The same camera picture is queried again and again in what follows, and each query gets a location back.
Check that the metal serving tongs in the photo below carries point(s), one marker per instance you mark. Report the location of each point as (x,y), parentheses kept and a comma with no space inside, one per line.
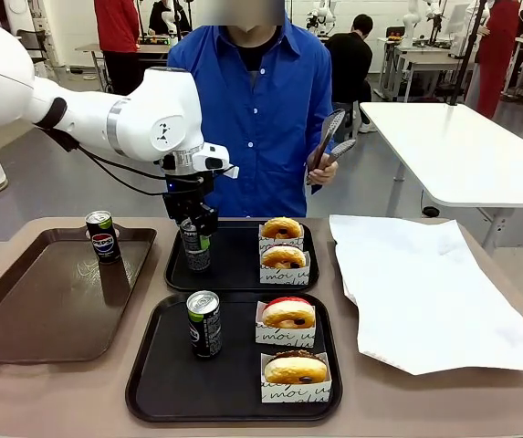
(331,132)

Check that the white paper sheet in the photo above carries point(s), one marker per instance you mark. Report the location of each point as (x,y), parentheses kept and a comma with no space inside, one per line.
(425,296)

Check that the large white table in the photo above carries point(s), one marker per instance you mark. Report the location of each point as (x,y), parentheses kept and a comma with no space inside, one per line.
(462,155)

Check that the black vertical pole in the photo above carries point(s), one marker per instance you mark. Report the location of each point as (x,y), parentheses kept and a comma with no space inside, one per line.
(468,50)

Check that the person's left hand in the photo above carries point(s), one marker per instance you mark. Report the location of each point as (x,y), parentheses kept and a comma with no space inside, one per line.
(322,173)

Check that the grey background desk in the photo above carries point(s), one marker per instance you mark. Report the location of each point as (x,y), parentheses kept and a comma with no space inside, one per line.
(425,57)

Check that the grey plastic stool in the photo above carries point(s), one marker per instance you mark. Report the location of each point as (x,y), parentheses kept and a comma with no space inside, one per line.
(350,121)

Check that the person's left forearm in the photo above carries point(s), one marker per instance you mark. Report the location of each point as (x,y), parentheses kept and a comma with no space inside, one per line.
(321,118)

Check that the person in blue shirt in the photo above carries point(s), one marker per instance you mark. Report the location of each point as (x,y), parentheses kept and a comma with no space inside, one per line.
(261,137)

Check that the seated person in black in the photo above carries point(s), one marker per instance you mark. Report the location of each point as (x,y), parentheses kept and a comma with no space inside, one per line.
(352,64)

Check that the black square tray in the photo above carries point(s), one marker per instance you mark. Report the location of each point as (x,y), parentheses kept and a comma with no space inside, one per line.
(170,378)
(233,264)

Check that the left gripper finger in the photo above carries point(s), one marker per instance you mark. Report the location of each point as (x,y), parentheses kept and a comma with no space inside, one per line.
(183,224)
(207,223)

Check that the chocolate donut in box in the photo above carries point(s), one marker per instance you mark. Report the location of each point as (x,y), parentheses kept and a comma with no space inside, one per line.
(294,395)

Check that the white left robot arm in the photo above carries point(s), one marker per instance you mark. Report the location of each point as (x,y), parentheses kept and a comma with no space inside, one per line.
(83,118)

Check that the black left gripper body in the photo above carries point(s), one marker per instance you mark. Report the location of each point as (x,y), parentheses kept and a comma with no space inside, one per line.
(183,198)

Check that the chocolate nut donut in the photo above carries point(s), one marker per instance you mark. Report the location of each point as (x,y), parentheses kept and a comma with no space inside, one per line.
(294,370)

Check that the person in red top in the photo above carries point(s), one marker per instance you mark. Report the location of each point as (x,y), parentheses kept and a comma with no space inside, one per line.
(117,41)

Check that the black Pepsi can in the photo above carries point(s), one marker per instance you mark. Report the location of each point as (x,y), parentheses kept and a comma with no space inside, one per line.
(205,326)
(103,239)
(195,255)

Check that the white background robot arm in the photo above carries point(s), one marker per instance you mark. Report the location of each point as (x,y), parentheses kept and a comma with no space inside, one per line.
(321,16)
(412,23)

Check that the black office chair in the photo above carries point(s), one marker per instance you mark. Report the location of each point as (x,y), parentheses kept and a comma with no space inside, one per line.
(30,43)

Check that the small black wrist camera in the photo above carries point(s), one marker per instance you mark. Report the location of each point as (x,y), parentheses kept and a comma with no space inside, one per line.
(168,162)

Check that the person in red dress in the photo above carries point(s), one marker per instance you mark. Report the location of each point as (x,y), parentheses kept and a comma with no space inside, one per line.
(498,55)

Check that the brown plastic tray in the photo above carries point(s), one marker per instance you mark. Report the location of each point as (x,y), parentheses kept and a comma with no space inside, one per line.
(37,319)

